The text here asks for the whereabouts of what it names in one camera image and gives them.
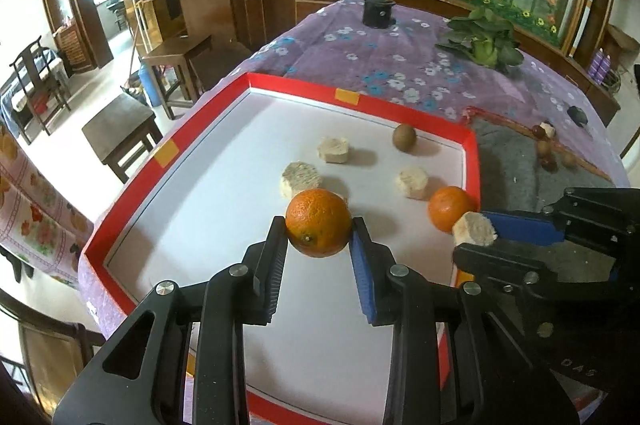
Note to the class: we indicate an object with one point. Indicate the purple floral cloth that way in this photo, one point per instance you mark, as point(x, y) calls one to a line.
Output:
point(390, 55)

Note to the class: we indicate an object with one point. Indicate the dark wooden armchair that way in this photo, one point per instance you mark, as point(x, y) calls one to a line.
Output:
point(55, 350)

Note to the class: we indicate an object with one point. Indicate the tall wooden stool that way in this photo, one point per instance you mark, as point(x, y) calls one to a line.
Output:
point(172, 50)

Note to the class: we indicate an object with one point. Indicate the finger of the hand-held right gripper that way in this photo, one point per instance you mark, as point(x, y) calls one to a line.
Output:
point(500, 262)
point(525, 227)

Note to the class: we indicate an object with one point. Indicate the grey felt mat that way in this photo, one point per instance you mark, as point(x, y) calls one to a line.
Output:
point(510, 165)

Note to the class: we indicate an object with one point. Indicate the small reddish brown fruit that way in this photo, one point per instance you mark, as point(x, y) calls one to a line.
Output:
point(549, 164)
point(537, 131)

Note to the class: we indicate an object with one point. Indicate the wooden side counter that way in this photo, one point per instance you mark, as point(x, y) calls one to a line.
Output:
point(210, 5)

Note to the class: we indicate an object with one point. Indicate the pale corn cob piece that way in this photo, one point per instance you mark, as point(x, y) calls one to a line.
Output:
point(334, 149)
point(549, 128)
point(472, 229)
point(412, 182)
point(299, 179)

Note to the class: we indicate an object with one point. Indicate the large orange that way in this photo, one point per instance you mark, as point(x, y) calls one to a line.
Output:
point(317, 220)

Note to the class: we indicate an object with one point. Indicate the small orange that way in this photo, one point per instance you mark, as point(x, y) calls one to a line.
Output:
point(446, 207)

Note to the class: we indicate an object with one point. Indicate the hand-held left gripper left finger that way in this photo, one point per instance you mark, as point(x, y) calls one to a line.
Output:
point(272, 255)

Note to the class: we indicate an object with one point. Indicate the pink floral tablecloth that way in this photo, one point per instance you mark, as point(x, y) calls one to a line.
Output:
point(35, 225)

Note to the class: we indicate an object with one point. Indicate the wooden chair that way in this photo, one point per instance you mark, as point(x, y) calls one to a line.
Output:
point(37, 80)

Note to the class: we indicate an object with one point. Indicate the black cylinder holder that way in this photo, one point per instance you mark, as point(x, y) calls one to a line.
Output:
point(378, 12)

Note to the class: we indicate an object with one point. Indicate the small black device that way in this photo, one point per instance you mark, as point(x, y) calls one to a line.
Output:
point(577, 115)

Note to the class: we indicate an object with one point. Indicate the low dark wooden stool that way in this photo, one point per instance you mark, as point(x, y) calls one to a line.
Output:
point(117, 120)

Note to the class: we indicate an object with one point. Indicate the brown kiwi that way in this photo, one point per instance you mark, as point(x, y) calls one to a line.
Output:
point(404, 137)

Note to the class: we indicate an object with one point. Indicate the red box with white inside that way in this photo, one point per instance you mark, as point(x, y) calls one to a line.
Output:
point(200, 230)

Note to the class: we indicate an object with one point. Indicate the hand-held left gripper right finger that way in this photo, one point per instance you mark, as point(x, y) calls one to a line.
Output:
point(362, 275)

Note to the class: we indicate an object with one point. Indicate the green bok choy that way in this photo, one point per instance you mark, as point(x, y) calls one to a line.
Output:
point(482, 50)

